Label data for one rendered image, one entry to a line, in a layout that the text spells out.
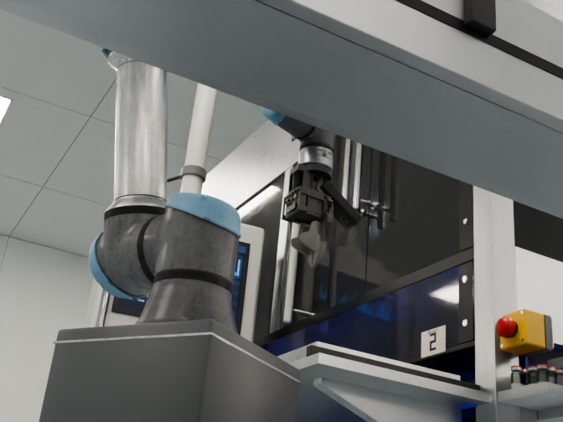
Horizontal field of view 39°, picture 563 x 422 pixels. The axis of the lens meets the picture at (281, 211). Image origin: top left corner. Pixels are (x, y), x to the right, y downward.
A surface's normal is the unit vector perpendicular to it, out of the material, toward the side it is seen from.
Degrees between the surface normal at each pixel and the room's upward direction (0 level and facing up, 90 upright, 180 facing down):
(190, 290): 72
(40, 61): 180
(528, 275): 90
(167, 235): 90
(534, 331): 90
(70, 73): 180
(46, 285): 90
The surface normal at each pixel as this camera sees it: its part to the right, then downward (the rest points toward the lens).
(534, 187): -0.09, 0.90
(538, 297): 0.48, -0.33
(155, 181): 0.67, -0.23
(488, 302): -0.87, -0.28
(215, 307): 0.62, -0.54
